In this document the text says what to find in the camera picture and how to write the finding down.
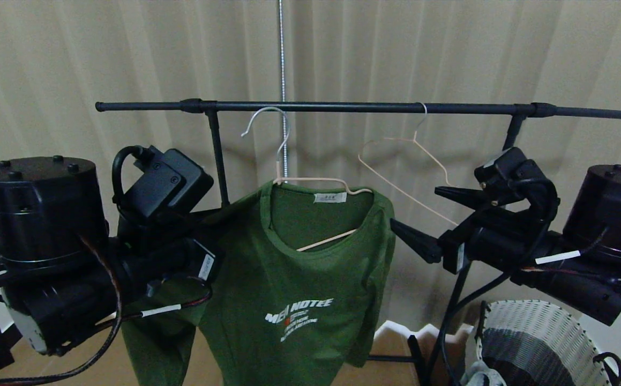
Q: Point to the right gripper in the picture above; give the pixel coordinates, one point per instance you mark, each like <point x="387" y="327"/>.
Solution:
<point x="556" y="273"/>

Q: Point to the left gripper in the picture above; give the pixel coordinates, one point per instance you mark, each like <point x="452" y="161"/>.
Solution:
<point x="85" y="300"/>

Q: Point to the pink clothes hanger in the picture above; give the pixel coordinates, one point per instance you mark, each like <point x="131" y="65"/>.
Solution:
<point x="414" y="140"/>
<point x="310" y="180"/>

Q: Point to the pale grey shorts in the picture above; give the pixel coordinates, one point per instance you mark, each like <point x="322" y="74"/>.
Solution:
<point x="479" y="375"/>

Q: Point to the green printed T-shirt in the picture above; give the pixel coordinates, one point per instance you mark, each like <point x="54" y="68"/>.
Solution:
<point x="289" y="279"/>

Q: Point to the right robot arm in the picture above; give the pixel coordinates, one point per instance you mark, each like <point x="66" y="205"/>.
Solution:
<point x="610" y="209"/>

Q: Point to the white laundry basket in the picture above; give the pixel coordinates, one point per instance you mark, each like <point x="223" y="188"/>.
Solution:
<point x="535" y="332"/>

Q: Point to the black clothes rack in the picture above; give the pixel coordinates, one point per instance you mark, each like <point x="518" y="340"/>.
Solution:
<point x="342" y="107"/>

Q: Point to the beige curtain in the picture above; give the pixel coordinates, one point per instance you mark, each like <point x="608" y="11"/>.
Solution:
<point x="74" y="53"/>

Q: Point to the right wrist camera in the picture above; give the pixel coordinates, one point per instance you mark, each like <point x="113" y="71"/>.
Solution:
<point x="508" y="171"/>

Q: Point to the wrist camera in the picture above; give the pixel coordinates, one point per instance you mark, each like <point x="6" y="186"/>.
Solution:
<point x="508" y="171"/>
<point x="165" y="182"/>

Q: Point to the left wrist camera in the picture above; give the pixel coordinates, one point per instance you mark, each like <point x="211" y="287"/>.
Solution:
<point x="165" y="182"/>

